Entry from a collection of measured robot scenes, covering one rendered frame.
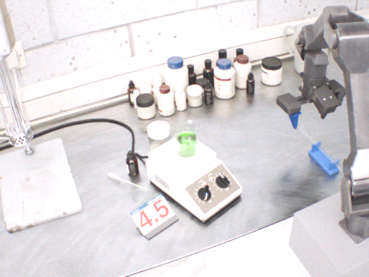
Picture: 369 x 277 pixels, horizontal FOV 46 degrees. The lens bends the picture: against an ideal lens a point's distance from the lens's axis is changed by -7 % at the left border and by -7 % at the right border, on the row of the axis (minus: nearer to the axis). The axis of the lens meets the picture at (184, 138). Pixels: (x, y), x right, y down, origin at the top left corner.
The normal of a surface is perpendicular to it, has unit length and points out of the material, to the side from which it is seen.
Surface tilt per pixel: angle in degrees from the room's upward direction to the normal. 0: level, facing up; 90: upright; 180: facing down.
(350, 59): 67
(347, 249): 4
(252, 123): 0
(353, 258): 4
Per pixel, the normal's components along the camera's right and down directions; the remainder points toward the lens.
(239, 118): -0.06, -0.78
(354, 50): -0.02, 0.26
